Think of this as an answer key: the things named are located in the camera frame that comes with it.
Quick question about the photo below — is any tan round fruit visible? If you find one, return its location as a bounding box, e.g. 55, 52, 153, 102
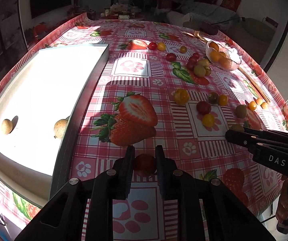
1, 119, 13, 134

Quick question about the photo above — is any white rectangular tray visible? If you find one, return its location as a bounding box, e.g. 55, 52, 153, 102
0, 44, 109, 207

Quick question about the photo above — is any green yellow tomato cluster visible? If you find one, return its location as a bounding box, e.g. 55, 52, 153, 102
193, 65, 206, 78

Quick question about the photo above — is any small orange tomato far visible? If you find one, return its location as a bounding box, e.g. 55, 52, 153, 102
180, 46, 187, 54

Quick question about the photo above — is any round coffee table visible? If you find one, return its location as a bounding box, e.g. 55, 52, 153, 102
99, 4, 145, 21

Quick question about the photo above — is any tan fruit at tray edge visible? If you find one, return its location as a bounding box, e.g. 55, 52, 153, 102
54, 119, 68, 139

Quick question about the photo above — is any red cushion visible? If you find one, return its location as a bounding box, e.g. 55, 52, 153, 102
220, 0, 241, 12

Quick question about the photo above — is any yellow tomato far row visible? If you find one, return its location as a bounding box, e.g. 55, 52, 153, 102
157, 42, 166, 52

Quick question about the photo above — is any red tomato far row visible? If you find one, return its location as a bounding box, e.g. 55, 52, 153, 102
148, 42, 158, 50

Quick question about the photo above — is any green kiwi-like fruit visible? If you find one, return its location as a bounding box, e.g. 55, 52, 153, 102
235, 104, 247, 119

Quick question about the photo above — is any orange cherry tomato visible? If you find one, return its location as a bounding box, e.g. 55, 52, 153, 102
218, 94, 228, 106

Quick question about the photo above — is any dark green brown tomato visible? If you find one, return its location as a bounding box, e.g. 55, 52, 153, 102
208, 92, 219, 104

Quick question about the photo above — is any yellow cherry tomato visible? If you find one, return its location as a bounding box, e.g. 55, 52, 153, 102
201, 113, 215, 128

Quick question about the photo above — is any white sofa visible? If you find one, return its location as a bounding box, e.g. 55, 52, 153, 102
166, 0, 238, 31

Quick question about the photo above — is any red cherry tomato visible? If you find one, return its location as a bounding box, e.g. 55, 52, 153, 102
134, 153, 157, 177

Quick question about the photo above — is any dark red tomato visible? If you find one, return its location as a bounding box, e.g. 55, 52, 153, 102
196, 101, 211, 115
166, 53, 177, 62

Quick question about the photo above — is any clear glass bowl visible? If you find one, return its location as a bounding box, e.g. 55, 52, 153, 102
207, 41, 242, 70

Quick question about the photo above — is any yellow orange tomato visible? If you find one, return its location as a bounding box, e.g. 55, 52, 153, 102
173, 89, 190, 106

